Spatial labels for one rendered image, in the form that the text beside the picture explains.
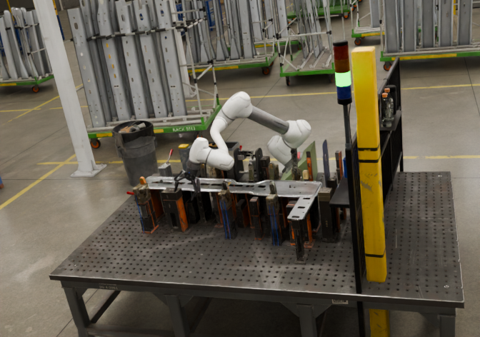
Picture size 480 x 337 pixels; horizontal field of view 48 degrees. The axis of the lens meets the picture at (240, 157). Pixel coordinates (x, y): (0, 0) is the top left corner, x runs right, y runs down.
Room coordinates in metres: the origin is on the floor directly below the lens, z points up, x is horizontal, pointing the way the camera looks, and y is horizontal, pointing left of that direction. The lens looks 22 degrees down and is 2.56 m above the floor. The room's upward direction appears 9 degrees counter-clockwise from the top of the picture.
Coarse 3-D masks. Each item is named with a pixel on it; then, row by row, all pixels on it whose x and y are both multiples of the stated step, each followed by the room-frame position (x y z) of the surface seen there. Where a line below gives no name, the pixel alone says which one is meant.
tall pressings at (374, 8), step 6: (372, 0) 12.43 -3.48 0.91; (378, 0) 12.32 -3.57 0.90; (420, 0) 11.82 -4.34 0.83; (372, 6) 12.42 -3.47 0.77; (378, 6) 12.36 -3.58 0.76; (372, 12) 12.41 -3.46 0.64; (378, 12) 12.37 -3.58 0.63; (420, 12) 11.80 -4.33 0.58; (372, 18) 12.38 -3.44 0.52; (378, 18) 12.36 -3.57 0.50; (420, 18) 11.80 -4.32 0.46; (372, 24) 12.35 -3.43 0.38; (378, 24) 12.35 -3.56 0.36; (420, 24) 11.79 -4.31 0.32
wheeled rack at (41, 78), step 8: (16, 16) 12.44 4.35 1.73; (16, 24) 13.51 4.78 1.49; (24, 40) 12.44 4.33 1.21; (0, 48) 13.97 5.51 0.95; (0, 64) 13.97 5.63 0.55; (0, 80) 13.05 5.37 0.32; (8, 80) 12.90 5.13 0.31; (16, 80) 12.79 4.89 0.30; (24, 80) 12.69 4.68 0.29; (32, 80) 12.59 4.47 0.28; (40, 80) 12.51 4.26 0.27; (32, 88) 12.50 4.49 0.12
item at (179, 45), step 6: (174, 6) 10.01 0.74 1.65; (174, 18) 9.98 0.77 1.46; (174, 30) 9.98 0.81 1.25; (180, 30) 9.96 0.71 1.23; (180, 36) 10.07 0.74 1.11; (180, 42) 10.03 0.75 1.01; (180, 48) 9.98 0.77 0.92; (180, 54) 9.97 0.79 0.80; (180, 60) 9.98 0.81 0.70; (186, 72) 10.06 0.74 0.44; (186, 78) 10.02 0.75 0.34; (186, 90) 9.98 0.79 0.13; (186, 96) 9.91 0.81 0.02; (192, 96) 9.88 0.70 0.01
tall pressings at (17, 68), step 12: (12, 12) 13.45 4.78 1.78; (24, 12) 13.29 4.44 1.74; (0, 24) 12.97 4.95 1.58; (12, 24) 12.88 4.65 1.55; (24, 24) 12.75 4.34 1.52; (12, 36) 13.15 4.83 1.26; (24, 36) 12.72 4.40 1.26; (36, 36) 12.91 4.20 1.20; (12, 48) 13.16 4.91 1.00; (24, 48) 13.03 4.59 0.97; (36, 48) 12.86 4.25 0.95; (0, 60) 13.04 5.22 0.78; (12, 60) 12.89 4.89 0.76; (24, 60) 13.34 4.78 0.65; (36, 60) 12.87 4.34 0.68; (48, 60) 13.06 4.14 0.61; (12, 72) 12.88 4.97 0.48; (24, 72) 12.73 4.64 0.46; (36, 72) 12.63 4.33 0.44; (48, 72) 13.04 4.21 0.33
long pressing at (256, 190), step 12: (156, 180) 3.76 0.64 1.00; (168, 180) 3.72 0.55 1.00; (204, 180) 3.62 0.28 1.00; (216, 180) 3.58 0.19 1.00; (228, 180) 3.55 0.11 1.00; (264, 180) 3.45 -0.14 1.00; (276, 180) 3.42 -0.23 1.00; (240, 192) 3.33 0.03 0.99; (252, 192) 3.30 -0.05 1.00; (264, 192) 3.26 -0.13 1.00; (288, 192) 3.21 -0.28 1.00; (300, 192) 3.18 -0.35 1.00; (312, 192) 3.15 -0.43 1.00
